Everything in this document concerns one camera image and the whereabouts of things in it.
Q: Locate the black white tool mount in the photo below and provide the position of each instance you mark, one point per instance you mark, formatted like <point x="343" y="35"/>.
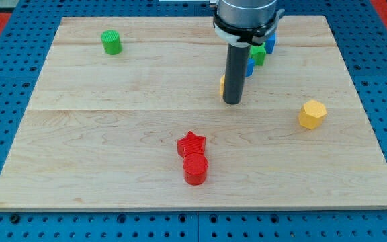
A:
<point x="241" y="37"/>

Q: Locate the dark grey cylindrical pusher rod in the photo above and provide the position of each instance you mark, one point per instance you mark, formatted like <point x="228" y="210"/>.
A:
<point x="236" y="68"/>

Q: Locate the yellow heart block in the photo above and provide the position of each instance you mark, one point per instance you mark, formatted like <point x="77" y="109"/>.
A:
<point x="222" y="80"/>

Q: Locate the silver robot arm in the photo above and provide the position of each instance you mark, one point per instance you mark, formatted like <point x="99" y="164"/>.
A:
<point x="243" y="24"/>

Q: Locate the blue triangle block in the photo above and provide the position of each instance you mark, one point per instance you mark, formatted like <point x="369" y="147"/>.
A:
<point x="250" y="67"/>

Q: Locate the green star block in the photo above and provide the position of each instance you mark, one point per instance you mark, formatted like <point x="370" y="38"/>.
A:
<point x="258" y="54"/>

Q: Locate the blue cube block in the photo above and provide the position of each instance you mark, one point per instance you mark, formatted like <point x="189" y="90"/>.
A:
<point x="270" y="43"/>

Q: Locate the yellow hexagon block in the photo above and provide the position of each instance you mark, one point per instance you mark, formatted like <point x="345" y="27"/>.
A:
<point x="312" y="114"/>

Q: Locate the red star block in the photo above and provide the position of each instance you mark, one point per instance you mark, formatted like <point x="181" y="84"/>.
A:
<point x="191" y="143"/>

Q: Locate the red cylinder block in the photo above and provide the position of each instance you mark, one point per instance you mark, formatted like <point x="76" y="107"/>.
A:
<point x="195" y="169"/>

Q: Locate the light wooden board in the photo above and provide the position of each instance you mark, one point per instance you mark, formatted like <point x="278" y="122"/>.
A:
<point x="126" y="115"/>

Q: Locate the green cylinder block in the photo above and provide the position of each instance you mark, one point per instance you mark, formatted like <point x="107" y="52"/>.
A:
<point x="111" y="42"/>

